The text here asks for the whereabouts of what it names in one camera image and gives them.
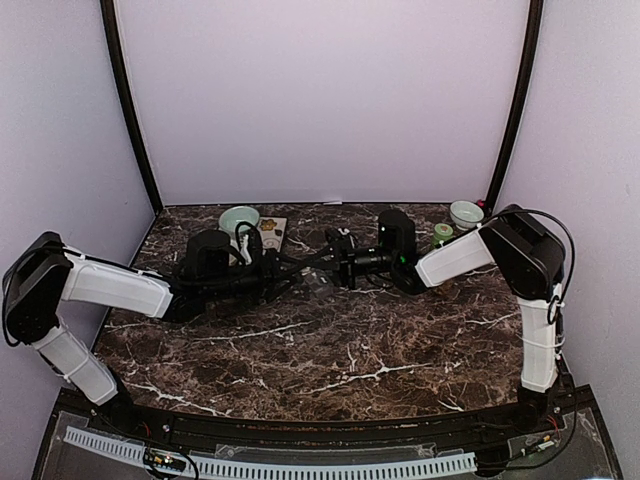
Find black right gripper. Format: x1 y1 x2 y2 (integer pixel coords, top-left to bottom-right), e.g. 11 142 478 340
304 235 398 291

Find black corner frame post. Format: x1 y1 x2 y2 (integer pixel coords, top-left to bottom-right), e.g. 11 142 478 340
100 0 164 215
484 0 544 214

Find grey weekly pill organizer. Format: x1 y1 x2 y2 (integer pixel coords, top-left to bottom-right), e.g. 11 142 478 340
301 268 332 287

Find green pill bottle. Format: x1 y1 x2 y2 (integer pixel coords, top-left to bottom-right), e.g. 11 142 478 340
431 223 454 249

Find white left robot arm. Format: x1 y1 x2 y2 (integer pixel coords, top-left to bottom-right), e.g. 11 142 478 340
1 230 311 436

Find black corner frame post left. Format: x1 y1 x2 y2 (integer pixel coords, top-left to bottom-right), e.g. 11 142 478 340
100 0 164 215

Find white slotted cable duct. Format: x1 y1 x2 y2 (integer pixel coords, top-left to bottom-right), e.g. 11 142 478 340
62 426 477 479

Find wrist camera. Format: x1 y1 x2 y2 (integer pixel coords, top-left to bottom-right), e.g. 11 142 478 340
234 221 263 265
325 228 358 249

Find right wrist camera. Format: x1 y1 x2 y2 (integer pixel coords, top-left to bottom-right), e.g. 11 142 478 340
325 228 358 249

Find black corner frame post right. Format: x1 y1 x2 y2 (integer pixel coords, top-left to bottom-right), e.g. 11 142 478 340
484 0 544 214

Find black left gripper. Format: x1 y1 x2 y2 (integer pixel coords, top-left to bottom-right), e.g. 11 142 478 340
203 249 306 307

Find small celadon bowl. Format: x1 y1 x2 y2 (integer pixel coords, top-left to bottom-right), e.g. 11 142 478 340
449 200 484 231

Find black front rail base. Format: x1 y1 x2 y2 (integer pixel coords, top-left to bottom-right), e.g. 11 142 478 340
90 370 577 451

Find celadon bowl on plate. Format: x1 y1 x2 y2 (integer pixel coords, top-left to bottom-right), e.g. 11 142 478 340
218 206 260 236

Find square floral ceramic plate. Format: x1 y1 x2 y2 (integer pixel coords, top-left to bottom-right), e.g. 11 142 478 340
256 217 287 252

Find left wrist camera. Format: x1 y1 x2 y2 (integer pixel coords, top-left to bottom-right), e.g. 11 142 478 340
234 221 263 265

